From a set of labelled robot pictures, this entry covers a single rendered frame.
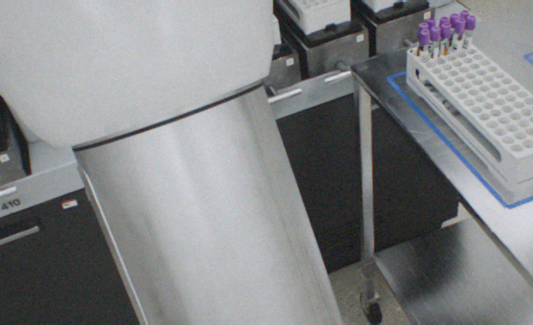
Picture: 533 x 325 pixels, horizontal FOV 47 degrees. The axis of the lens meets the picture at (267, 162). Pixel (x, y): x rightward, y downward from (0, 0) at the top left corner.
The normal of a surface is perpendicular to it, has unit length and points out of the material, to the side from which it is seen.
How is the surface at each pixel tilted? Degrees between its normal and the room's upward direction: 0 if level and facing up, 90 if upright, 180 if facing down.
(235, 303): 57
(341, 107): 90
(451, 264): 0
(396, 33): 90
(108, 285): 90
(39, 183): 90
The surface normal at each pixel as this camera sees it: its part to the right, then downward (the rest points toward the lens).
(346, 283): -0.13, -0.72
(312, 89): 0.37, 0.60
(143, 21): 0.23, 0.20
